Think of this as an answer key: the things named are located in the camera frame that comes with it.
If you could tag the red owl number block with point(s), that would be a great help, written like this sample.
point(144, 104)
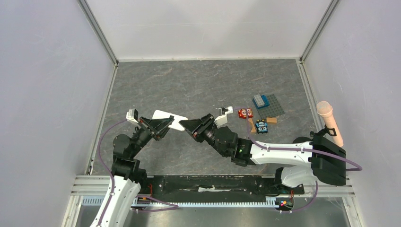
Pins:
point(245, 113)

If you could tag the black microphone stand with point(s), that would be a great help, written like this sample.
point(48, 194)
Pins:
point(330, 131)

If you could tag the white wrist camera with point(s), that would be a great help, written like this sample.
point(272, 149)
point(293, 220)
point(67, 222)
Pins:
point(222, 118)
point(132, 116)

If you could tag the blue lego brick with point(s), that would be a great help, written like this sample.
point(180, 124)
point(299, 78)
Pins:
point(265, 100)

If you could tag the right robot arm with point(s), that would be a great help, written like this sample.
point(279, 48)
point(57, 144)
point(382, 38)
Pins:
point(304, 160)

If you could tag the white slotted cable duct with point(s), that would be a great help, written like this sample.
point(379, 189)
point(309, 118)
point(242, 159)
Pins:
point(270, 202)

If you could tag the grey lego brick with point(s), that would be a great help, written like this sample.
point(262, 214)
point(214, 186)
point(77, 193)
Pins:
point(258, 101)

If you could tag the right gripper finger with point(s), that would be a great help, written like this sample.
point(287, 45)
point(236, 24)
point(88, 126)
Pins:
point(193, 130)
point(203, 120)

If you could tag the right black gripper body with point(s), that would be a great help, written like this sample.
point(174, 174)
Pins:
point(204, 128)

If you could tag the pink microphone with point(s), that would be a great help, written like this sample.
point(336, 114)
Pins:
point(325, 110)

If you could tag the blue owl number block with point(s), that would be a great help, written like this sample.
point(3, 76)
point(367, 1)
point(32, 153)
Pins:
point(261, 126)

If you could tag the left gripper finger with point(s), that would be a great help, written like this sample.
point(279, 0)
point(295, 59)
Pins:
point(161, 133)
point(157, 124)

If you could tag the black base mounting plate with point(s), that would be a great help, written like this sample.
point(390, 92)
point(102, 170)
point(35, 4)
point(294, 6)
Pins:
point(216, 188)

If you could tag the grey lego baseplate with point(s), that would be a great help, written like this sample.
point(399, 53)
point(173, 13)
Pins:
point(273, 110)

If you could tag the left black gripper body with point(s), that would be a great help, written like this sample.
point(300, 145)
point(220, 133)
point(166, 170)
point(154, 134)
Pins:
point(152, 132)

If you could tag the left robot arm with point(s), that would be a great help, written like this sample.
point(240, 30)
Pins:
point(126, 177)

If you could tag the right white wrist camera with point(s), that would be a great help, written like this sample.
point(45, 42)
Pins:
point(222, 118)

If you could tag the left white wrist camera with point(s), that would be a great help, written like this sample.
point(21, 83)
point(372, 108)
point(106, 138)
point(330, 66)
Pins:
point(132, 116)

